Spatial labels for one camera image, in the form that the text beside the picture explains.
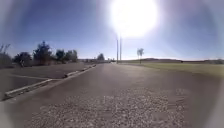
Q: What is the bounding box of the small dark tree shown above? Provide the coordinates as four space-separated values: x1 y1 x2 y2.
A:
96 52 106 62

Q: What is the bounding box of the thin pole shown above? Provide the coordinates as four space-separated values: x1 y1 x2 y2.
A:
116 38 119 64
119 34 123 64

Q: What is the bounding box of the slender tree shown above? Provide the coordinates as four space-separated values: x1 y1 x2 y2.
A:
136 47 145 64

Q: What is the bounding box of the pale concrete path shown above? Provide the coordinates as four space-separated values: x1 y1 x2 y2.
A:
0 62 224 128

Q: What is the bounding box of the row of dark trees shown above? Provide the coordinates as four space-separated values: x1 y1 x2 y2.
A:
0 40 79 68

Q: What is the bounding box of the green grass field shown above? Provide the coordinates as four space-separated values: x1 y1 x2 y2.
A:
121 59 224 79

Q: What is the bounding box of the grey asphalt lot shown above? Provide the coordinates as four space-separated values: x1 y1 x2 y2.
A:
0 62 91 101

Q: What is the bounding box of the concrete kerb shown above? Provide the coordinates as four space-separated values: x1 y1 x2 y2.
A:
2 63 98 100

